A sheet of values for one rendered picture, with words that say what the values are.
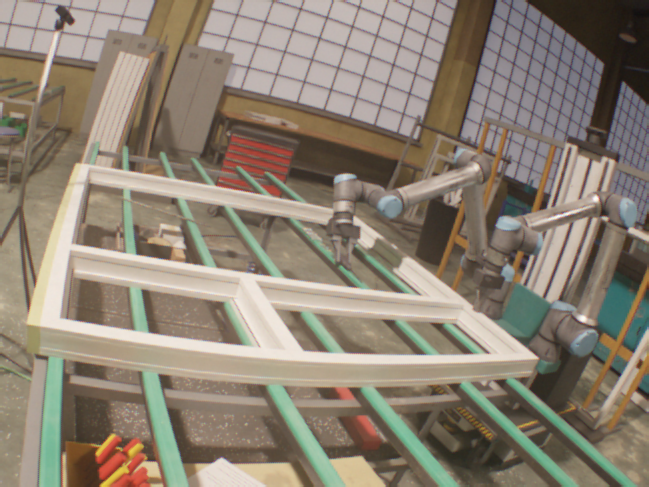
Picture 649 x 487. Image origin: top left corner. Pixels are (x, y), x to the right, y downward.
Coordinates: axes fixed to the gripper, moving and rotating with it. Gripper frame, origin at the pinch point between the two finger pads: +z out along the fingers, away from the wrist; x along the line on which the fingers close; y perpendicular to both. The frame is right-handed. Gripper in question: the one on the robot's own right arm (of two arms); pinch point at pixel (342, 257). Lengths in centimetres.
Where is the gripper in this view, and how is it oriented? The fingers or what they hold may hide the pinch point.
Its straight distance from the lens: 208.5
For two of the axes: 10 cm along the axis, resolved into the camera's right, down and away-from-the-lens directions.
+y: 5.0, -1.7, -8.5
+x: 8.7, 1.4, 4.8
